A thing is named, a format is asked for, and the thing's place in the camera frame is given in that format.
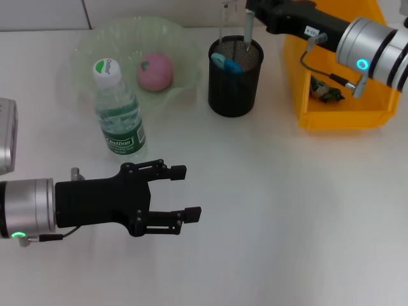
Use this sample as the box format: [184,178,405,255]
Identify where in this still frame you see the black mesh pen holder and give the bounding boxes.
[208,34,265,118]

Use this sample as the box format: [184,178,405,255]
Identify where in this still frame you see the pale green ruffled fruit bowl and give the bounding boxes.
[74,15,203,112]

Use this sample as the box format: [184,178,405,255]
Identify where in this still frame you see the black silver wrist camera box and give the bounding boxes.
[0,98,18,176]

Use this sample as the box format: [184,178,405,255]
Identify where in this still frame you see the silver ballpoint pen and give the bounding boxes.
[244,9,255,52]

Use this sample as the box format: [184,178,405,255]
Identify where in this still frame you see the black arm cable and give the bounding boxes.
[18,225,79,248]
[300,31,368,99]

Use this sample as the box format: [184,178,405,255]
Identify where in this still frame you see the green plastic wrapper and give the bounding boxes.
[309,75,347,105]

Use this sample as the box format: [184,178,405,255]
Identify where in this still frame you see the yellow plastic bin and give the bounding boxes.
[282,0,401,131]

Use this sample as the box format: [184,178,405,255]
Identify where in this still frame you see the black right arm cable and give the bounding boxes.
[300,31,368,99]

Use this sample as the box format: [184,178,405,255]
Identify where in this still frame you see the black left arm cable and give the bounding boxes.
[18,225,79,248]

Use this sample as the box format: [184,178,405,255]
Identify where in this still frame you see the clear green-label water bottle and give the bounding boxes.
[92,59,149,162]

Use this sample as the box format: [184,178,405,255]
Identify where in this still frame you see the pink toy peach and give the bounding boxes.
[136,52,175,92]

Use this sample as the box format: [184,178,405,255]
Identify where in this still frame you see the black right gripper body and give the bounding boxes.
[266,0,354,54]

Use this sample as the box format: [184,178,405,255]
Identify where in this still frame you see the clear plastic ruler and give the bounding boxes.
[219,1,239,61]

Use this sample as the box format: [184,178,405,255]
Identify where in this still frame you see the blue safety scissors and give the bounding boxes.
[210,52,245,76]

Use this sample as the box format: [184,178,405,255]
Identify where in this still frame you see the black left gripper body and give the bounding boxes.
[55,162,153,237]

